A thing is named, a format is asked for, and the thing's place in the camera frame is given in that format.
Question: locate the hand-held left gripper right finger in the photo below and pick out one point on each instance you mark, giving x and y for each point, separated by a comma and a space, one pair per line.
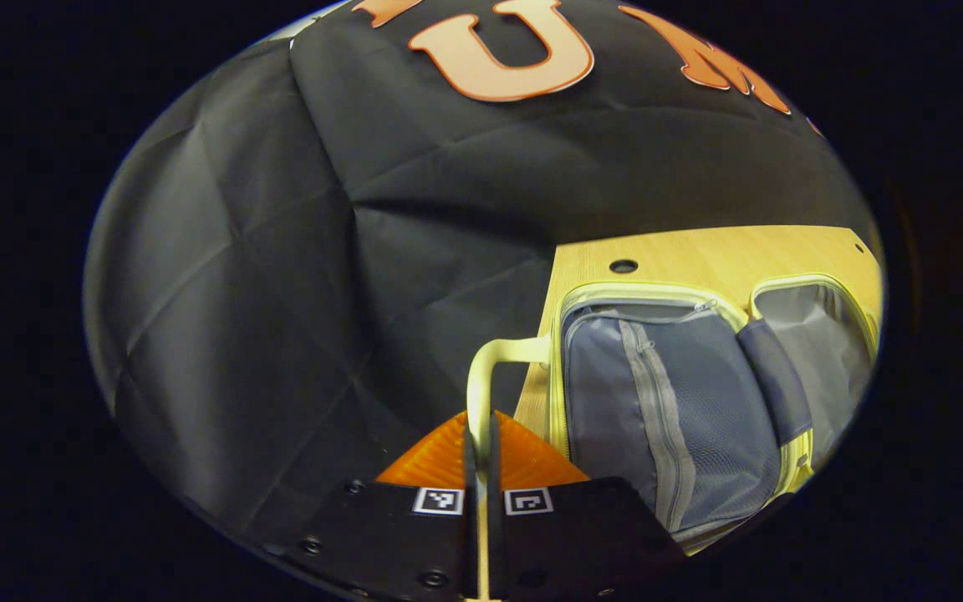
494, 468

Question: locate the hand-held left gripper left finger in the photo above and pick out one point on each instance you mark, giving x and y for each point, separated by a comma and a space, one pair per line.
471, 468

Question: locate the pale yellow suitcase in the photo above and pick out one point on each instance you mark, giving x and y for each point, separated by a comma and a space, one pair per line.
615, 401

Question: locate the black backdrop cloth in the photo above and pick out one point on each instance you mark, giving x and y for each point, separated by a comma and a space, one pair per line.
281, 293

